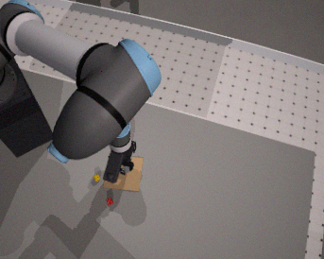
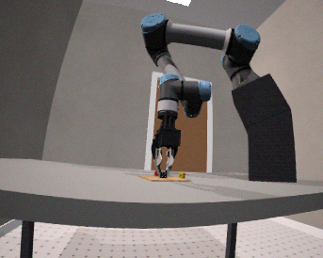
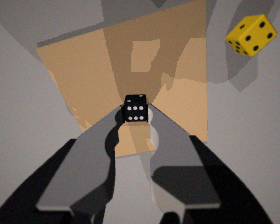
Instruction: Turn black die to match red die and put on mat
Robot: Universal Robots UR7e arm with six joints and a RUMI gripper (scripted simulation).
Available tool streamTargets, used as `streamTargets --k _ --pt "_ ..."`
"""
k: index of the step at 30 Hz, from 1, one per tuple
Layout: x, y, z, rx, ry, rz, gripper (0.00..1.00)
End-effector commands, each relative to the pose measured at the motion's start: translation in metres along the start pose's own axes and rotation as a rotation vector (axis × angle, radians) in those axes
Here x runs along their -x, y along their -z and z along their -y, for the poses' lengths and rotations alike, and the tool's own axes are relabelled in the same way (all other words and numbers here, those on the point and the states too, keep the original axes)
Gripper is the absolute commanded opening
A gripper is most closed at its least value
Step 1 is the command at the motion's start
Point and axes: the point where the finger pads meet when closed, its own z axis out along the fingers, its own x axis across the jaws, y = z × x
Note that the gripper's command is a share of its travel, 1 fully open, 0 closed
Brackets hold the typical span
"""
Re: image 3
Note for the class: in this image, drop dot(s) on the yellow die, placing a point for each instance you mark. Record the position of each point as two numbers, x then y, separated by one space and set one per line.
251 35

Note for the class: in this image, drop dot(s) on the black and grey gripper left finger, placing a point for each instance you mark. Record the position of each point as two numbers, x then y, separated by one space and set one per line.
77 178

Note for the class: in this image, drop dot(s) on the tan flat mat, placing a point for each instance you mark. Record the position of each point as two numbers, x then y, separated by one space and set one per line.
161 55

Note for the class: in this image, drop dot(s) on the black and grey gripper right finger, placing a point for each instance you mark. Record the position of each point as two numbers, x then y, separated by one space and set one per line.
186 177

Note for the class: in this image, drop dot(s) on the black die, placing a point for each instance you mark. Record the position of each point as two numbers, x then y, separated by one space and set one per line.
135 108

